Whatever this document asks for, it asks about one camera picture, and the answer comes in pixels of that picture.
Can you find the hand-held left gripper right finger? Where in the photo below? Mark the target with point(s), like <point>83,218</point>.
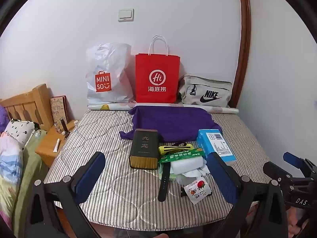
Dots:
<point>220,176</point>

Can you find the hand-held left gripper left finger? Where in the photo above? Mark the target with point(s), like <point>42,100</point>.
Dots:
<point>90,176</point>

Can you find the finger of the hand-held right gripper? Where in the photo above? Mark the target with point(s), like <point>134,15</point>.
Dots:
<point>293,160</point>
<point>277,174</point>

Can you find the blue wet wipes pack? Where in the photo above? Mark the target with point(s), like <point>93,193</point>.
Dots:
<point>215,141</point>

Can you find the white sponge block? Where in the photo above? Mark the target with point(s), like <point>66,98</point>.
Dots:
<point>185,164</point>

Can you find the green foil packet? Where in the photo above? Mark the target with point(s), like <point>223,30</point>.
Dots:
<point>180,156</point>

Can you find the fruit print sachet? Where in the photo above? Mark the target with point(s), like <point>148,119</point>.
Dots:
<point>198,191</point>

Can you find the striped quilted cover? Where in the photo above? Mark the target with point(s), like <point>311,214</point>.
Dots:
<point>111,141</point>

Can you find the small white tube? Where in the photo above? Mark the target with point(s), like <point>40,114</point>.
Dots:
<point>57,145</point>

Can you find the wooden nightstand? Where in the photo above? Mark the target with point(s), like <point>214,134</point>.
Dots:
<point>48,143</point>

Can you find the small dark bottle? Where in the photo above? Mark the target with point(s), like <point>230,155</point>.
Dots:
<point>64,127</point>

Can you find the dark tin box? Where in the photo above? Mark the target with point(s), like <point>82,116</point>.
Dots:
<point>144,148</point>

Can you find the green bedsheet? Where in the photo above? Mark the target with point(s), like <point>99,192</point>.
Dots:
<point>29,171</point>

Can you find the rolled printed paper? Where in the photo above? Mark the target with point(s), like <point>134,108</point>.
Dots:
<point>223,109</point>

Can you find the purple towel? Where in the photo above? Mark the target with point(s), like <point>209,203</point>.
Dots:
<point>173,124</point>

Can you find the patterned book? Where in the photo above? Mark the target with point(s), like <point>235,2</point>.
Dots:
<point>59,110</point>

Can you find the colourful printed bedding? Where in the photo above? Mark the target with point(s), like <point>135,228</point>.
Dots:
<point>10,173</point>

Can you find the white pillow with black print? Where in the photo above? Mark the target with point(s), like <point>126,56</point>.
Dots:
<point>18,131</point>

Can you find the grey sling bag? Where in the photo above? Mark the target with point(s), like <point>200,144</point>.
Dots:
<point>205,91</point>

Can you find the wooden headboard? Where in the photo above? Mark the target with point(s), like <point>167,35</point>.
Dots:
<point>29,104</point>

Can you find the purple plush toy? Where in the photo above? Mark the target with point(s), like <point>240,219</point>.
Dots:
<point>3,117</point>

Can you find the white plastic shopping bag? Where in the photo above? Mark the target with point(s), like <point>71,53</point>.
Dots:
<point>106,62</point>

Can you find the red paper bag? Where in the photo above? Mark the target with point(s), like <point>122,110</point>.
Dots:
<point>157,79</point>

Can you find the brown wooden door frame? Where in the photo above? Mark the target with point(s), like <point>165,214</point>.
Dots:
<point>244,42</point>

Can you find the white light switch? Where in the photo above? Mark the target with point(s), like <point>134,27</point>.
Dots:
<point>126,14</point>

